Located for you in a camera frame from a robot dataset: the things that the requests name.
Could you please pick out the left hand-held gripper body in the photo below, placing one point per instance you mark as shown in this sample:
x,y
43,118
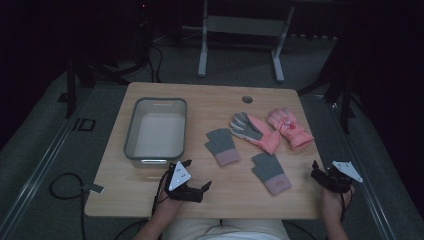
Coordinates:
x,y
178,176

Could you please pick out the grey plastic bin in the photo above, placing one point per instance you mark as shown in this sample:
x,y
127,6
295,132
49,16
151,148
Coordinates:
x,y
158,133

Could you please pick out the black stand with legs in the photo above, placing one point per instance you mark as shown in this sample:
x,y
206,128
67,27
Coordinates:
x,y
341,90

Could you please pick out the person's right hand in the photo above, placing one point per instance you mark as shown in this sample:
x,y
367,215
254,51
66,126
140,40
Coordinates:
x,y
334,205

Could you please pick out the grey pink knit fingerless glove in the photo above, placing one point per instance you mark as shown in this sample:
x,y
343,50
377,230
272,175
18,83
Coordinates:
x,y
221,145
270,171

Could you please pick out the small grey tag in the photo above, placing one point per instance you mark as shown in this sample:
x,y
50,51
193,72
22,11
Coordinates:
x,y
94,188

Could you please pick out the white metal desk frame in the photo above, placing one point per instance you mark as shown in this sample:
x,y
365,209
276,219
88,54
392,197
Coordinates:
x,y
243,26

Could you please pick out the person's left hand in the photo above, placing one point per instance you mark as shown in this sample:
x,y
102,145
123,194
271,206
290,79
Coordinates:
x,y
169,206

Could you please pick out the pink glove with red print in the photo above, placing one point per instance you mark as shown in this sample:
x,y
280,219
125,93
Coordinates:
x,y
290,128

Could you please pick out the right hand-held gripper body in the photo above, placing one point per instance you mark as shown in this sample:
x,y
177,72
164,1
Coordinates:
x,y
336,180

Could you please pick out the pink glove with grey palm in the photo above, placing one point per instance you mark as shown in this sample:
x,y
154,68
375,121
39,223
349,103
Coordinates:
x,y
258,133

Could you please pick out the black tripod stand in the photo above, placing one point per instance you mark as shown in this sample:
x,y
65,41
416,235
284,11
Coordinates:
x,y
86,71

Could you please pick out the person's lap in light trousers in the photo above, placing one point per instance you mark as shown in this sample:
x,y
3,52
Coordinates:
x,y
226,231

